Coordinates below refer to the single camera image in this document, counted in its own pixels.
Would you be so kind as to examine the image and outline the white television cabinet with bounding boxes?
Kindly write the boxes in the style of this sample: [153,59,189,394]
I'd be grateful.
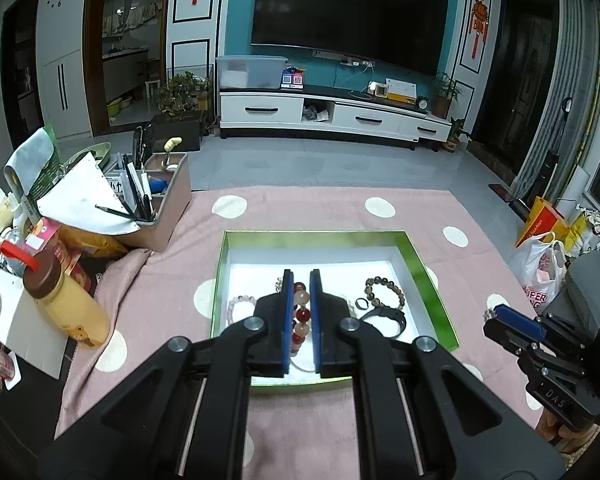
[219,85,453,152]

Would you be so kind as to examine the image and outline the orange paper bag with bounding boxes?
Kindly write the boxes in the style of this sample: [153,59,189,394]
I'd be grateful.
[515,196,566,248]

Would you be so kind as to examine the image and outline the grey curtain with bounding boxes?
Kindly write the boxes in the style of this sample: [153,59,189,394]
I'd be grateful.
[512,0,600,206]

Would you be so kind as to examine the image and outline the person's right hand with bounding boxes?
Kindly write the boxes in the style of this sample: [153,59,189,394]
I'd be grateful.
[535,402,598,448]

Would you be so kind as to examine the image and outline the grey sofa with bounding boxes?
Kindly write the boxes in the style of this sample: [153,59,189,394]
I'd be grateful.
[545,249,600,317]

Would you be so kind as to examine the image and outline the white plastic bag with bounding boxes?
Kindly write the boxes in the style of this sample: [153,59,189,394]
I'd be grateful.
[506,232,567,311]

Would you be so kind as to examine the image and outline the orange snack packet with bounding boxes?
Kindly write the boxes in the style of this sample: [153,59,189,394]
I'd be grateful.
[55,222,131,256]

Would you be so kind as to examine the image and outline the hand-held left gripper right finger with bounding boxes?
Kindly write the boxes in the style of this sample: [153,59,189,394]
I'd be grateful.
[308,268,566,480]

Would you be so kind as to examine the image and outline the black television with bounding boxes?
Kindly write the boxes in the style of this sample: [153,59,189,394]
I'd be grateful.
[251,0,451,75]

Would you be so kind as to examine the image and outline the black plant stand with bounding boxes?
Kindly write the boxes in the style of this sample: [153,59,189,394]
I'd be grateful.
[144,112,203,153]

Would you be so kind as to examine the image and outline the white paper sheet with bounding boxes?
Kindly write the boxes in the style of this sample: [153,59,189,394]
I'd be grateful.
[36,151,141,236]

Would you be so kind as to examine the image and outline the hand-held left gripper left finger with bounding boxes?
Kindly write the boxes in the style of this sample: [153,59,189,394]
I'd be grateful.
[35,269,295,480]

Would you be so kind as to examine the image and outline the red bead bracelet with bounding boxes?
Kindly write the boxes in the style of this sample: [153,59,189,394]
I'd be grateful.
[289,282,313,358]

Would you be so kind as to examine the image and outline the black wristband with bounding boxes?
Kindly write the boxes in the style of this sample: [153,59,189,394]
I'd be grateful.
[356,305,408,338]

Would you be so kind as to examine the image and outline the black stick vacuum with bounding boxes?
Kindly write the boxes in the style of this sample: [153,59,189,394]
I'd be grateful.
[535,97,573,201]

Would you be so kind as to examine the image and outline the blue and red card stands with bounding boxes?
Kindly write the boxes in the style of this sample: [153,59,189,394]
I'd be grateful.
[280,66,306,90]

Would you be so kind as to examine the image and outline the green and white bag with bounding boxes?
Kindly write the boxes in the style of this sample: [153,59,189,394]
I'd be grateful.
[4,126,61,196]

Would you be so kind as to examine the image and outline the brown wooden bead bracelet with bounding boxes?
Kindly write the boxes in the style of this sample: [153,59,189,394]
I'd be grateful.
[364,276,406,311]

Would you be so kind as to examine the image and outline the pink desk organizer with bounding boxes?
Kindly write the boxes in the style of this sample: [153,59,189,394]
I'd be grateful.
[102,151,192,252]

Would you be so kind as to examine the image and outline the pink carton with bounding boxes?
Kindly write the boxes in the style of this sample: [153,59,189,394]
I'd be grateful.
[27,217,93,291]

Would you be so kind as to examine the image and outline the white desk calendar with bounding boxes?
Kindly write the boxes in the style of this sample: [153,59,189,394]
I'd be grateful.
[386,78,417,103]

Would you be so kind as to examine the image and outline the yellow bag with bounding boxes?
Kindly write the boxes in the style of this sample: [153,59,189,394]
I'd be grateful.
[565,212,600,256]

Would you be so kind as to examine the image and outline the dark pencil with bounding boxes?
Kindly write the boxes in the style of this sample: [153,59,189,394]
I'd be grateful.
[95,204,141,221]

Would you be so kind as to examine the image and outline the dark wooden door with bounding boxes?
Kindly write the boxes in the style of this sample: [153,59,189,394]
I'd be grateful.
[472,0,561,176]

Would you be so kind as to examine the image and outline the green floor plants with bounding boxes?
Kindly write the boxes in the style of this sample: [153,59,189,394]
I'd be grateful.
[156,72,213,116]

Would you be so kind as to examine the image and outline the pink polka-dot tablecloth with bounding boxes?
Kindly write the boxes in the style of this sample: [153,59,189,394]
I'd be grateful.
[55,186,546,480]

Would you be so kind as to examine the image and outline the pink bead bracelet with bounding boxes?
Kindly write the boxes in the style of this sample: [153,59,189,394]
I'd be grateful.
[226,295,258,328]

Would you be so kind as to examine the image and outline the white cardboard box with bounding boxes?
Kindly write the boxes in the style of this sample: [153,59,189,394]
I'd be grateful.
[0,260,73,380]

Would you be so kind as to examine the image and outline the green cardboard box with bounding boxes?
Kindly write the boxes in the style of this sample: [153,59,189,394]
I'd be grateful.
[210,230,461,387]

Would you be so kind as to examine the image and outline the tall potted plant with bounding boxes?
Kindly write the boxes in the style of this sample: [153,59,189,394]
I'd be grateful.
[430,71,463,120]

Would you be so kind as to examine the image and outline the clear storage bin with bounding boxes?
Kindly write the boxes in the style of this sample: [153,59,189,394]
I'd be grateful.
[216,55,287,91]

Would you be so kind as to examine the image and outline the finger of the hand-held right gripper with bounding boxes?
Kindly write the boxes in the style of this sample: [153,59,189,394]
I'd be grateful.
[482,319,600,432]
[495,304,591,348]

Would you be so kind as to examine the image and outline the small potted plant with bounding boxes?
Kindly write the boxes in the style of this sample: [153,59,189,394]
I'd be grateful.
[442,117,473,153]

